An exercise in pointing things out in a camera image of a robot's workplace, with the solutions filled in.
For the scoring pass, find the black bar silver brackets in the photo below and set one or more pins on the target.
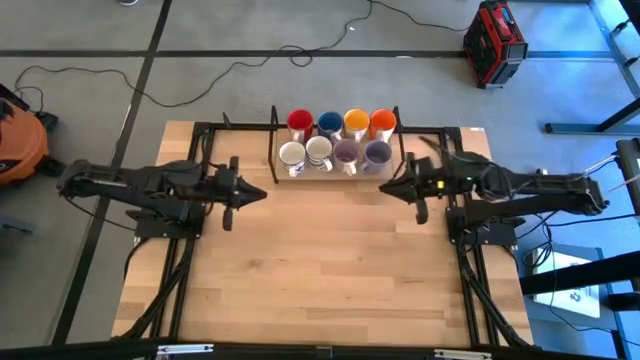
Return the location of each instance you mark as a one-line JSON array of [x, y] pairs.
[[320, 354]]

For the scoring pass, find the grey metal desk leg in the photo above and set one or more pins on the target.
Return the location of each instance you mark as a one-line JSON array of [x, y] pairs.
[[612, 45]]

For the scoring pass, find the red mug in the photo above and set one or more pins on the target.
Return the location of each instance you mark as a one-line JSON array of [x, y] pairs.
[[300, 120]]

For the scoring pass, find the orange mug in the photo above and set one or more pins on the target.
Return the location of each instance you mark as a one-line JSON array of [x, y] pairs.
[[383, 120]]

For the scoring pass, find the black desk beam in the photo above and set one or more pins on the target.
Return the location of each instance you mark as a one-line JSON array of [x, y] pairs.
[[575, 272]]

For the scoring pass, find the lavender grey mug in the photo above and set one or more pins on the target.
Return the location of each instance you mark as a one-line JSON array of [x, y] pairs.
[[377, 152]]

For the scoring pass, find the orange shop vacuum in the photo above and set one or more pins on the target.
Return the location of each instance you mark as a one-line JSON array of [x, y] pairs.
[[20, 145]]

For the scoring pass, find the yellow mug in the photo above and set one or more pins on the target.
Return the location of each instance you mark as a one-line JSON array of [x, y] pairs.
[[356, 120]]

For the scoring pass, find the black aluminium table frame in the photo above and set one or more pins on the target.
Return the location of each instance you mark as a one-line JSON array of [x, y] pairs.
[[452, 135]]

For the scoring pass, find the white blue striped mug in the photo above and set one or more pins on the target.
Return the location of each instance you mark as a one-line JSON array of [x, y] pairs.
[[318, 147]]

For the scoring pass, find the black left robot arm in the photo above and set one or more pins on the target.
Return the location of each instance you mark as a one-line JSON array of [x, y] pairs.
[[125, 185]]

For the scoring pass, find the white floor device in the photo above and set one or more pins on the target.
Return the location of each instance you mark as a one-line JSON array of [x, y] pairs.
[[565, 280]]

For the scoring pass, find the grey chair base leg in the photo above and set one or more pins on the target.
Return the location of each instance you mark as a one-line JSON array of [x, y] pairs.
[[15, 224]]

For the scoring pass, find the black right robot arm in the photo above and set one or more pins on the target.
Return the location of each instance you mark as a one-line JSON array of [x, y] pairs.
[[540, 187]]

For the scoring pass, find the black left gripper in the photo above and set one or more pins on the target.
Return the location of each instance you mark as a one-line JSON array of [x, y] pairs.
[[220, 187]]

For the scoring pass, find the purple and white mug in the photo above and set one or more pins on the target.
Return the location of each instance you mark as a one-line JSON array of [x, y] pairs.
[[346, 149]]

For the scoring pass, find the black desk leg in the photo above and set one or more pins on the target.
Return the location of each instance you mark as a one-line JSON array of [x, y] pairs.
[[590, 128]]

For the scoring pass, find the red black tool case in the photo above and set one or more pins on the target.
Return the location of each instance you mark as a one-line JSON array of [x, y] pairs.
[[492, 45]]

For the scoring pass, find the black frame wooden shelf rack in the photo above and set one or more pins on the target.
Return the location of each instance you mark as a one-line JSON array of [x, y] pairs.
[[320, 176]]

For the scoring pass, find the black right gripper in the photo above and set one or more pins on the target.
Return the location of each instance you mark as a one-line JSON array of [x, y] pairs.
[[432, 182]]

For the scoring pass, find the white blue floral mug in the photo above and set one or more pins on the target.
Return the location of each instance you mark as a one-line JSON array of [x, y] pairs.
[[292, 151]]

